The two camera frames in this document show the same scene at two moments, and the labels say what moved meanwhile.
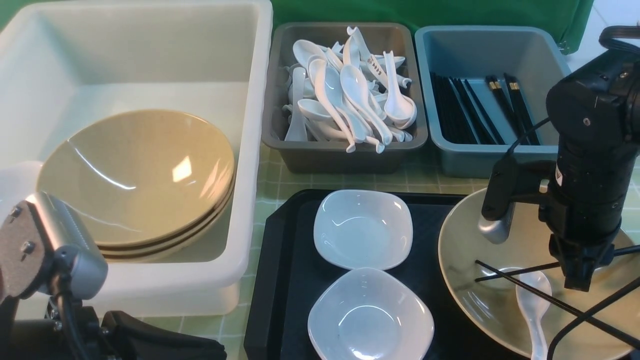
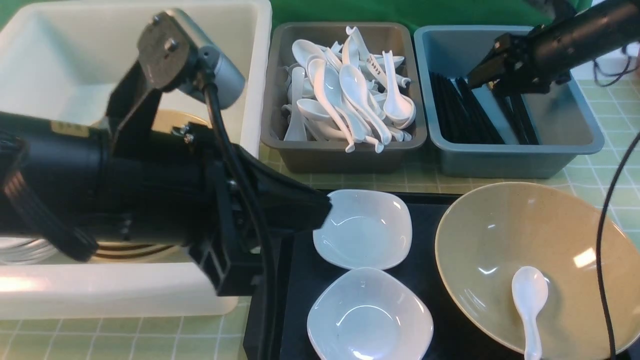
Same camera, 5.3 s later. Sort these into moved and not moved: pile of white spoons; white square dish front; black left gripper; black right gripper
Moved: black right gripper; black left gripper
Not moved: pile of white spoons; white square dish front
